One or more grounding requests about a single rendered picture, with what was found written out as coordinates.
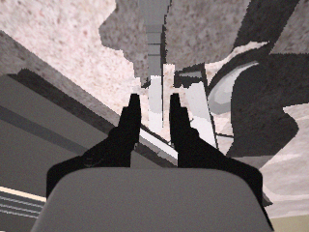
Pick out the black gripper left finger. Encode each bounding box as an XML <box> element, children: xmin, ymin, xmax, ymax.
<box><xmin>46</xmin><ymin>93</ymin><xmax>142</xmax><ymax>200</ymax></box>

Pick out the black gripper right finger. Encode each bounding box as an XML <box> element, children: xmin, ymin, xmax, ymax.
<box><xmin>169</xmin><ymin>93</ymin><xmax>263</xmax><ymax>209</ymax></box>

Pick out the grey cutlery drawer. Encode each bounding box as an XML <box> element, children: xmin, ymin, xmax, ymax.
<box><xmin>0</xmin><ymin>74</ymin><xmax>161</xmax><ymax>232</ymax></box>

